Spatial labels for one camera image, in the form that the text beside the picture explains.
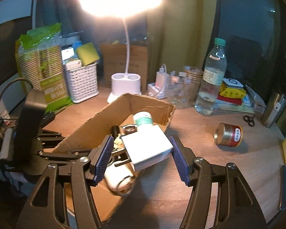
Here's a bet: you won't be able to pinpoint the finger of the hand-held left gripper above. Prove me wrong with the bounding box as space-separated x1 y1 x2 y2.
37 129 67 146
37 148 96 166

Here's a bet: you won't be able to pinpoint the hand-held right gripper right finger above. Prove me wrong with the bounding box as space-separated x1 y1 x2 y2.
170 135 268 229

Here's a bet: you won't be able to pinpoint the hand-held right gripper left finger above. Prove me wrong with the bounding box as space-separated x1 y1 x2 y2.
17 135 115 229

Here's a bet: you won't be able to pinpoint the small white pill bottle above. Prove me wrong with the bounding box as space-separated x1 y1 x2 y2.
104 164 136 192

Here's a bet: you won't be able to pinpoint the green patterned keychain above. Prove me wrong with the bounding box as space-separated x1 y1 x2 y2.
113 138 124 151

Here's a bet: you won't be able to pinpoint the black flashlight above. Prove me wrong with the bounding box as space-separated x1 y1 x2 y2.
111 125 121 139

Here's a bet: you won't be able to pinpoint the white charger plug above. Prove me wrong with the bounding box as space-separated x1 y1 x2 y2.
114 124 174 172

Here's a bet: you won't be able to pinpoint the black wristwatch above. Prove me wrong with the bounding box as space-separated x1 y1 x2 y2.
119 124 138 136

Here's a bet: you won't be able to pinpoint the teal label pill bottle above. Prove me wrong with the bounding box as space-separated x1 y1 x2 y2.
133 112 154 127

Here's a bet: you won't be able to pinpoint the black car key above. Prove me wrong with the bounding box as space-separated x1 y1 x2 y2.
42 112 56 127

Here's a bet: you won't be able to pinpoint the gold red tin can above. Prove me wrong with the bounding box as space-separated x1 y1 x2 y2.
214 122 243 147

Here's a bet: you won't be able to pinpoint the white woven plastic basket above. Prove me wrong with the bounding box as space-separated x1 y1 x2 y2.
64 63 99 104

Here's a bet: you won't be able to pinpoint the green paper cup package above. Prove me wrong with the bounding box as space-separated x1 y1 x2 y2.
15 23 73 111

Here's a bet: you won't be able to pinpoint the clear plastic jar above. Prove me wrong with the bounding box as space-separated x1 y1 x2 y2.
168 66 204 109

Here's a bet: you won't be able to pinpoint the white power strip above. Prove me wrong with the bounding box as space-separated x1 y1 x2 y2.
148 83 168 99

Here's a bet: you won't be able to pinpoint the pale green paper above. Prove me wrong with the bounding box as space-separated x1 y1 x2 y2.
214 104 255 114

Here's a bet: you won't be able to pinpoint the red book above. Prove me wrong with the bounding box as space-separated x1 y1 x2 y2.
216 94 243 106

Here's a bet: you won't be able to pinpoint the black scissors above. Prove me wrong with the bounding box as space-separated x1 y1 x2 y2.
243 114 255 126

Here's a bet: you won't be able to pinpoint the white desk lamp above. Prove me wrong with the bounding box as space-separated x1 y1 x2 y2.
79 0 163 103

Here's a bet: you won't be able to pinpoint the clear water bottle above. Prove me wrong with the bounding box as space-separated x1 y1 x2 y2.
195 38 227 115

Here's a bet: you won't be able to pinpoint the yellow wipes pack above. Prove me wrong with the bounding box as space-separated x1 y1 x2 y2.
219 86 247 99

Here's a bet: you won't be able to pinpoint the green sponge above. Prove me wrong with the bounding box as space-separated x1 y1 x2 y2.
76 42 100 67

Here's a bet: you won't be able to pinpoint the blue plastic packet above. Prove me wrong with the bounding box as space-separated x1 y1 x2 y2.
71 42 83 53

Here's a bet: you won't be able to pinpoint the white ribbed container stack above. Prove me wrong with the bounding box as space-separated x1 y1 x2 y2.
61 32 84 47

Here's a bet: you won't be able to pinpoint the white plastic packet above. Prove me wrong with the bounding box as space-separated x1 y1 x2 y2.
244 85 266 114

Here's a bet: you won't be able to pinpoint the brown kraft cardboard box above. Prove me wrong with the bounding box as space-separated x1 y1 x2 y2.
100 44 148 89

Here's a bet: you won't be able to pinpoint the steel tumbler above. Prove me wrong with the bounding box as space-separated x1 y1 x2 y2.
261 92 286 128

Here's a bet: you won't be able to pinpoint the black phone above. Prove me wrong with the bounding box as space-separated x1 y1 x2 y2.
279 166 286 211

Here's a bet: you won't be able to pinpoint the teal curtain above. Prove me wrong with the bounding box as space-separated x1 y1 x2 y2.
33 0 103 60

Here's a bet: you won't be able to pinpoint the yellow curtain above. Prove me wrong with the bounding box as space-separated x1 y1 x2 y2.
145 0 220 96

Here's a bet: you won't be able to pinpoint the glass sliding door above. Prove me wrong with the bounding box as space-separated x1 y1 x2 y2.
214 0 286 105

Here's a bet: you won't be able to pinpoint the black cable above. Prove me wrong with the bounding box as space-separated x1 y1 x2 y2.
0 77 34 134

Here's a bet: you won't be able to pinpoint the white charger with cable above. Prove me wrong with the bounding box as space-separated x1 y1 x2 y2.
156 64 170 93

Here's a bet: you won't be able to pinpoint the white wireless charger pad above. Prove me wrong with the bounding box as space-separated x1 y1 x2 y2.
222 77 244 89

